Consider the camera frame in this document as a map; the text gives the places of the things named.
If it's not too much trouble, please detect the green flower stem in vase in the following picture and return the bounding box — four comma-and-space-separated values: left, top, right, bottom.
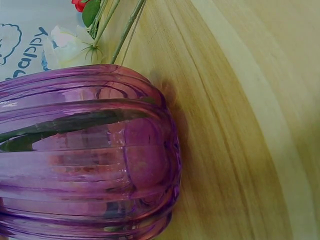
0, 109, 132, 153

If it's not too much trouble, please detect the purple ribbed glass vase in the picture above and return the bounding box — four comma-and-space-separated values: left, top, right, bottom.
0, 63, 183, 240

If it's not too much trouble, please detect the bare green flower stem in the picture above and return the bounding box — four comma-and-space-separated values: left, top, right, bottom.
110, 0, 148, 65

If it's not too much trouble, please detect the white artificial flower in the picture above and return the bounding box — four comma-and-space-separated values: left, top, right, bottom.
44, 0, 121, 71

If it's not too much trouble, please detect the red artificial flower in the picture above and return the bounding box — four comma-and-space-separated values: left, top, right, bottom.
71, 0, 106, 41

